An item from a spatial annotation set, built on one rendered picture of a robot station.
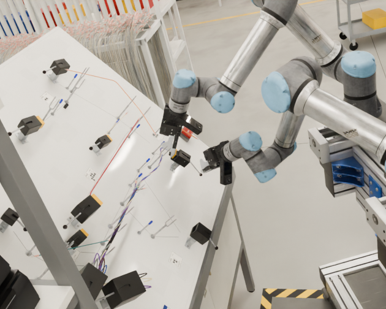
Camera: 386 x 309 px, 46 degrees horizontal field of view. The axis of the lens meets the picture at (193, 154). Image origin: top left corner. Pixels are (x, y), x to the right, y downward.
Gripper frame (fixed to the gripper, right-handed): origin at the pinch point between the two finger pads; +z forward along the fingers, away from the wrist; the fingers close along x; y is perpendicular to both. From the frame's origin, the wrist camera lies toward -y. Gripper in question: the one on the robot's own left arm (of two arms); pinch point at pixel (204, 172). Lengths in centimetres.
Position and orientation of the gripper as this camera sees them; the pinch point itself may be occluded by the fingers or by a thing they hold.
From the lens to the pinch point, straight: 190.0
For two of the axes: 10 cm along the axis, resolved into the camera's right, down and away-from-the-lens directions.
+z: -5.2, 3.1, 7.9
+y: -3.5, -9.3, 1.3
